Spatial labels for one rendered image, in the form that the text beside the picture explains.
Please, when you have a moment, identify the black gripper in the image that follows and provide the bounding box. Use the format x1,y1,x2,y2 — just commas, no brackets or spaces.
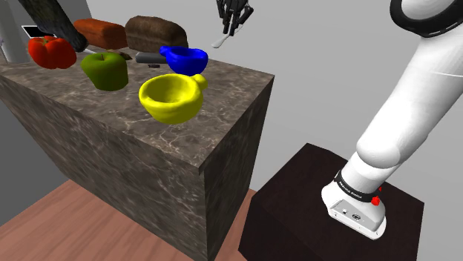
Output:
216,0,255,37

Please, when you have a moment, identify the white utensil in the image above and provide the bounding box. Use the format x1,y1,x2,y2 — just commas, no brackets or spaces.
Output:
211,33,236,49

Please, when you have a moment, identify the blue cup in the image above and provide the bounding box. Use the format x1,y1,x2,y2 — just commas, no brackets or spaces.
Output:
159,45,209,77

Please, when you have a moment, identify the dark brown bread loaf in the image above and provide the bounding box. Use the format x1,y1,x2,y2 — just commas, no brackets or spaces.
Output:
124,15,189,54

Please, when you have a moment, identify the grey remote control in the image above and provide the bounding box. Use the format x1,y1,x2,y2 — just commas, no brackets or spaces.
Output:
135,51,170,65

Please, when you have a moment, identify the yellow cup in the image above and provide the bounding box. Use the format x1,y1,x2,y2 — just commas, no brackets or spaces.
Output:
138,73,209,125

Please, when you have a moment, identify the orange brown bread loaf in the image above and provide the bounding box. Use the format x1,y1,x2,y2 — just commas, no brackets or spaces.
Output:
73,18,128,50

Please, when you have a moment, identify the green apple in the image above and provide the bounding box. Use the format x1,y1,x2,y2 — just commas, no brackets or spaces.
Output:
79,51,129,92

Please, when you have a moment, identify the dark speckled cylinder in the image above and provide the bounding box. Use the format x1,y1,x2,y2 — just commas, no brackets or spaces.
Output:
18,0,89,53

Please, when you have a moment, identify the red bell pepper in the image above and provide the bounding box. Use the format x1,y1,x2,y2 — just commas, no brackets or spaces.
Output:
27,35,78,70

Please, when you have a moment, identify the dark robot stand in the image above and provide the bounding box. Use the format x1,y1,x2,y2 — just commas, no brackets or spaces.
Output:
237,142,425,261

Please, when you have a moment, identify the white framed tablet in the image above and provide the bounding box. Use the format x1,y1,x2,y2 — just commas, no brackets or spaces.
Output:
21,24,56,39

